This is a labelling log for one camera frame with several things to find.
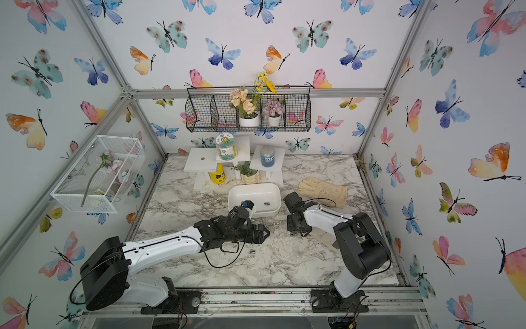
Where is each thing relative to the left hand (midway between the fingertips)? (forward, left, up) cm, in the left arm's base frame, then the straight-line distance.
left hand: (265, 232), depth 79 cm
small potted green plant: (+28, +8, 0) cm, 29 cm away
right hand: (+8, -14, -11) cm, 19 cm away
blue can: (+31, -2, +10) cm, 32 cm away
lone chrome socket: (-3, +6, -10) cm, 12 cm away
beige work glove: (+24, -34, -11) cm, 43 cm away
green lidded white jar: (+27, +15, +17) cm, 36 cm away
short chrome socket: (+19, 0, -11) cm, 22 cm away
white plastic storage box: (+24, 0, -12) cm, 27 cm away
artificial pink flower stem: (+19, +57, +20) cm, 63 cm away
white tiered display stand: (+34, +15, +2) cm, 37 cm away
